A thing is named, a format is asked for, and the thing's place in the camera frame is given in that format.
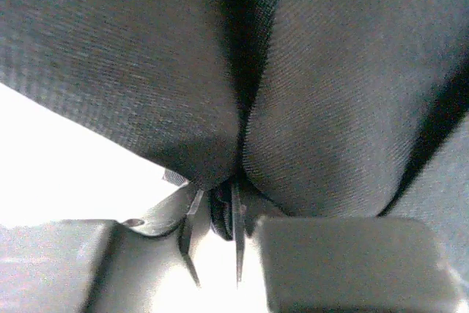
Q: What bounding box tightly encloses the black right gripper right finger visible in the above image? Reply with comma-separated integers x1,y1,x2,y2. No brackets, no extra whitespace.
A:
230,184,466,313

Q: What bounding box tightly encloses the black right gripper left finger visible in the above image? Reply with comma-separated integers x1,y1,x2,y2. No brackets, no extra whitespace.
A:
1,184,210,312

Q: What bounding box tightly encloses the black pleated skirt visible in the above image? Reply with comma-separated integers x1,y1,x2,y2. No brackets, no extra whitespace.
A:
1,0,468,277

